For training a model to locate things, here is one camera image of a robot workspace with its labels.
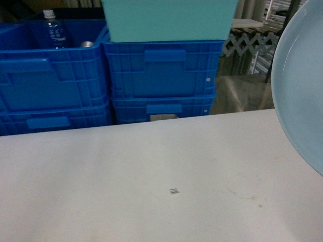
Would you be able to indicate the teal foam box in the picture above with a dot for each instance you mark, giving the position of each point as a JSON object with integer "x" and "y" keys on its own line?
{"x": 154, "y": 21}

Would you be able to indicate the metal roller conveyor rack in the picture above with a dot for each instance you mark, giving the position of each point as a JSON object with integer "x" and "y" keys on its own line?
{"x": 254, "y": 35}

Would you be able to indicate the lower right blue crate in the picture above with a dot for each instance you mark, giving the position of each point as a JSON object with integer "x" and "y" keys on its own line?
{"x": 141, "y": 109}

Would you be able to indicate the clear water bottle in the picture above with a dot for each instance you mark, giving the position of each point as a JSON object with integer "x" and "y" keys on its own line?
{"x": 55, "y": 32}

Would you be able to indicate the upper right blue crate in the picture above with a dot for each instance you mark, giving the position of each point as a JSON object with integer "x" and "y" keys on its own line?
{"x": 162, "y": 69}

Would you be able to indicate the light blue oval tray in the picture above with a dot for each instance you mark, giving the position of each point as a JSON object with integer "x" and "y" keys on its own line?
{"x": 296, "y": 82}

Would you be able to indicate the upper middle blue crate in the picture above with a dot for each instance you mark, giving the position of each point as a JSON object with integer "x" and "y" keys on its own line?
{"x": 35, "y": 76}

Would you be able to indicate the blue crate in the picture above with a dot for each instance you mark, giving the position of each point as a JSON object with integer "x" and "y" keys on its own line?
{"x": 35, "y": 76}
{"x": 141, "y": 109}
{"x": 162, "y": 69}
{"x": 53, "y": 120}

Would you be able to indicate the lower middle blue crate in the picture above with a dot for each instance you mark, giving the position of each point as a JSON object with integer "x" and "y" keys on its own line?
{"x": 53, "y": 120}

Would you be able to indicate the silver metal can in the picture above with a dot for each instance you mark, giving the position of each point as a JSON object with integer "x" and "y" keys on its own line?
{"x": 86, "y": 44}

